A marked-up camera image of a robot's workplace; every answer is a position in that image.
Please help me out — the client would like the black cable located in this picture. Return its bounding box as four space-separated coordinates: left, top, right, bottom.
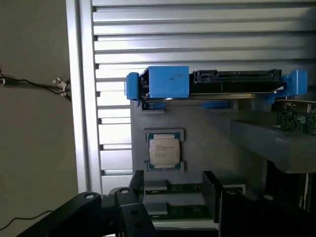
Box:
0 75 72 102
0 210 54 235

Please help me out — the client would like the grey parts rack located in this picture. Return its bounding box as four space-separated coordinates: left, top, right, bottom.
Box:
129 98 316 223

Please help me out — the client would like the silver CPU chip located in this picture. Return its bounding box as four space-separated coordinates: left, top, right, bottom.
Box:
146 132 183 170

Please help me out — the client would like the green RAM stick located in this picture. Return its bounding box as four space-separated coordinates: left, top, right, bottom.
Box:
145 183 204 195
148 205 212 220

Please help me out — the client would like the blue disk carrier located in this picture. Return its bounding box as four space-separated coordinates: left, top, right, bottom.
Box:
125 65 309 110

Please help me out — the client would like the black disk drive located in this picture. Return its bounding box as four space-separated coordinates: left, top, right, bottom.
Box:
147 69 284 100

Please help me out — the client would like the green graphics card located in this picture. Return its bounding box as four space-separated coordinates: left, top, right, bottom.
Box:
273 98 316 137

